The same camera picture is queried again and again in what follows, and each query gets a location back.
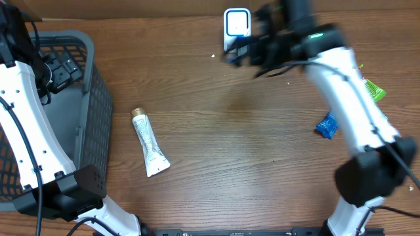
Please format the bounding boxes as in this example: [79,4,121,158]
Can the blue snack packet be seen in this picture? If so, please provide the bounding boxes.
[316,112,339,140]

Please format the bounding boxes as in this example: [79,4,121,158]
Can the green snack bag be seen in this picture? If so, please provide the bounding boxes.
[362,75,387,102]

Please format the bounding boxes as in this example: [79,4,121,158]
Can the white tube gold cap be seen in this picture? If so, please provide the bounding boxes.
[131,108,171,178]

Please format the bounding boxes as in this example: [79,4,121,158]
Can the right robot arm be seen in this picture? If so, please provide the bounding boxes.
[235,1,417,235]

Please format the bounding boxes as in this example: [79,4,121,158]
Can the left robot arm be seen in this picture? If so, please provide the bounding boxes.
[1,4,147,235]

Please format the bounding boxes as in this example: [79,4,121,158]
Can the white barcode scanner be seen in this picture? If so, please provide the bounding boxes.
[223,8,251,55]

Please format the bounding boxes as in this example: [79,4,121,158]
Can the grey plastic basket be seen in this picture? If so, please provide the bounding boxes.
[0,29,114,212]

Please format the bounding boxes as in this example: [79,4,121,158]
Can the black table edge rail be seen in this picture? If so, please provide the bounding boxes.
[152,227,321,236]

